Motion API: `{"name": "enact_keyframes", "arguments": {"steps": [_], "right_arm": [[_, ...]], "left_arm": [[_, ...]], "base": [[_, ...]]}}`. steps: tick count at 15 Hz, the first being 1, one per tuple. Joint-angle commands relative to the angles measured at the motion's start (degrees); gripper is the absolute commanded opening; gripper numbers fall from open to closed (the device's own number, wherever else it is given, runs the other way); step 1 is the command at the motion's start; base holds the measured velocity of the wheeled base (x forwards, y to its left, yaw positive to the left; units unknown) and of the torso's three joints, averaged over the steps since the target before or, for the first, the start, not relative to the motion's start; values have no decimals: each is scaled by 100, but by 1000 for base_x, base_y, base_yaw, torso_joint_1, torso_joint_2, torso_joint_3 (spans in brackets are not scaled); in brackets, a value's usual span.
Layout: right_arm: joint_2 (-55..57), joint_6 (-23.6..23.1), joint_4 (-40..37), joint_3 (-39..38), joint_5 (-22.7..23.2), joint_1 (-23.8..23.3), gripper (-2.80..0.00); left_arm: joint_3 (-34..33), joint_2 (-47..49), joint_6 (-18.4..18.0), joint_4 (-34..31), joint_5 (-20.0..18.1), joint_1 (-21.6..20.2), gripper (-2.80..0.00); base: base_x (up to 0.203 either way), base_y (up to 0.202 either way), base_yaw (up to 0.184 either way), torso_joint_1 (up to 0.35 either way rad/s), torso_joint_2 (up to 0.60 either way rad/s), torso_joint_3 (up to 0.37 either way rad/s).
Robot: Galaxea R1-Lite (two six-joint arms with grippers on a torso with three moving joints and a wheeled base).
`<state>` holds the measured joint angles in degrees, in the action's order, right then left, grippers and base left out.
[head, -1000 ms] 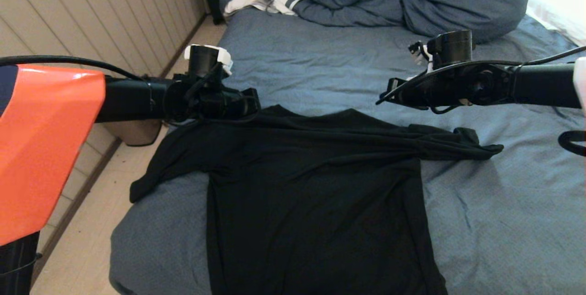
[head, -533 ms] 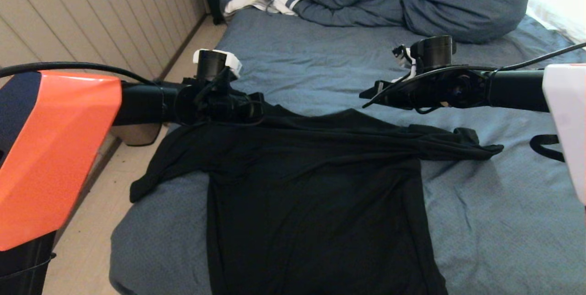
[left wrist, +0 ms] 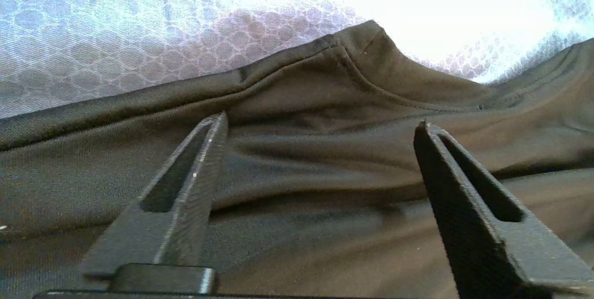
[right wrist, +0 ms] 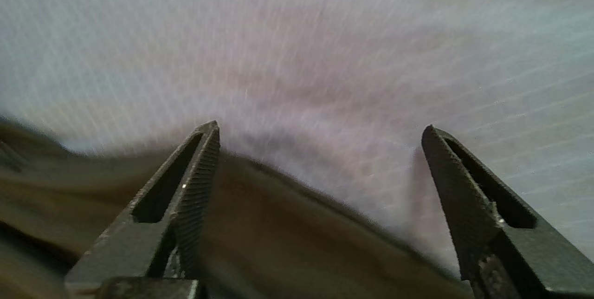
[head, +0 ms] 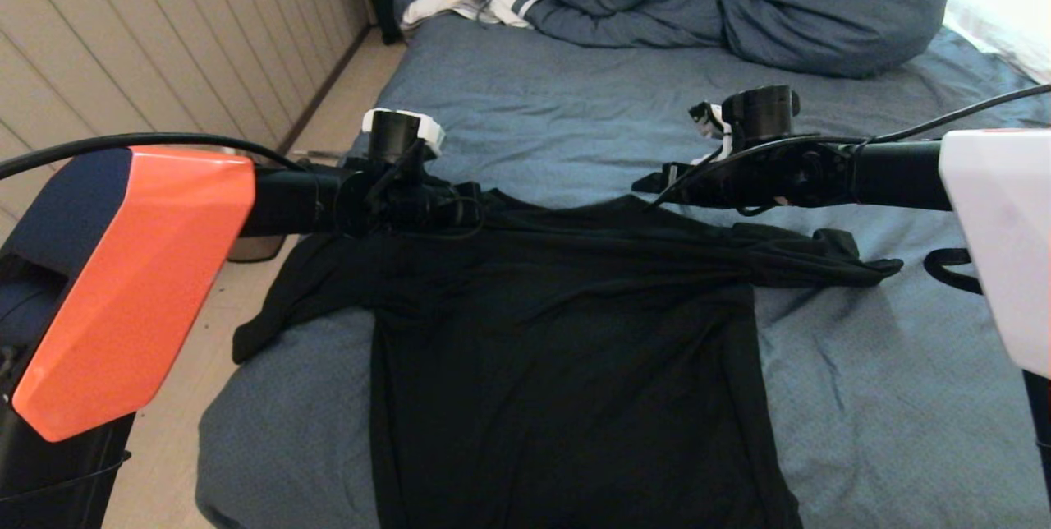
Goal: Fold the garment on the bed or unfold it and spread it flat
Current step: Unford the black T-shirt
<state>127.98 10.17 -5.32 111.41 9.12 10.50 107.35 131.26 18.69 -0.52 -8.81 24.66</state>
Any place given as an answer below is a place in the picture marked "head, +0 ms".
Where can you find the white pillow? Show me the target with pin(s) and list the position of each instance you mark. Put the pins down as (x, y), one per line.
(1006, 24)

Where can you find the brown trash bin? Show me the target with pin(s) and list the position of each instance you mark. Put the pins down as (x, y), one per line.
(256, 250)

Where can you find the black moon print T-shirt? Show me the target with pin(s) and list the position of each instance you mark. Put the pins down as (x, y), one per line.
(558, 348)

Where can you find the blue bed sheet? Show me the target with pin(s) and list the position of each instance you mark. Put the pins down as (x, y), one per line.
(575, 102)

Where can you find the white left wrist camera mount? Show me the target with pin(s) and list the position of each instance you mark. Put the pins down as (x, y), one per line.
(427, 128)

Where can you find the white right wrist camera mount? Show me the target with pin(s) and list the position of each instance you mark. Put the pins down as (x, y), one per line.
(713, 122)

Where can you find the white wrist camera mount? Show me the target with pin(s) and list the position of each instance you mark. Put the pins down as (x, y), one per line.
(427, 128)
(713, 122)

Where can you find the thin grey rod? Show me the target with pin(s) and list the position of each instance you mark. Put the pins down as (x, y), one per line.
(324, 154)

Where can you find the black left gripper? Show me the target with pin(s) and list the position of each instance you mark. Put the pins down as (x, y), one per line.
(427, 204)

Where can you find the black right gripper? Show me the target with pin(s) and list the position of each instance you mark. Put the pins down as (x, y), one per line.
(714, 184)

